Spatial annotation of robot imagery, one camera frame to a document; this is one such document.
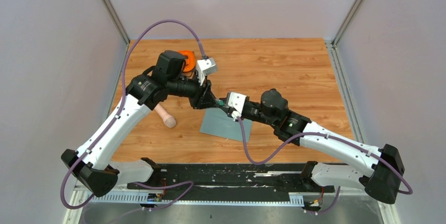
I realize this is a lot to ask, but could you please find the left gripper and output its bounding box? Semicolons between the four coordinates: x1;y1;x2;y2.
167;70;220;110

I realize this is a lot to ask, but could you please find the grey-green envelope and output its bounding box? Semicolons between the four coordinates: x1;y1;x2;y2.
199;108;242;141

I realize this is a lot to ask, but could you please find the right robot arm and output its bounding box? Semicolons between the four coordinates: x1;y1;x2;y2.
217;89;413;205

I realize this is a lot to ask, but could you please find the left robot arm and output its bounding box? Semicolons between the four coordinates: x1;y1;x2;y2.
61;50;219;197

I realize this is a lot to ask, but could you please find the pink toy microphone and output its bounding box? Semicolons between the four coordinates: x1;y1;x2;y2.
154;104;177;128

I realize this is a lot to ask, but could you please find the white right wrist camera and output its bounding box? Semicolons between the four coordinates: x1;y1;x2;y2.
226;91;249;108

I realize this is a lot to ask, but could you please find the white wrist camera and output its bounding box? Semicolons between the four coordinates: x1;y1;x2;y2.
226;91;249;108
196;58;218;86

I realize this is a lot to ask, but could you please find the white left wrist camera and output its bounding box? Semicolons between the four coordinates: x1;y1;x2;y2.
196;58;218;86

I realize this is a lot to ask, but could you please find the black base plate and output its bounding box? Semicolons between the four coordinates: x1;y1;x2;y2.
148;163;336;202

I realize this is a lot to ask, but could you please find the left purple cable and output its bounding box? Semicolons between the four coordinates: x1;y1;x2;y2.
59;19;210;212

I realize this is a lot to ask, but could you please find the aluminium frame rail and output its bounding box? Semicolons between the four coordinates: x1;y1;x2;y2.
64;181;397;223

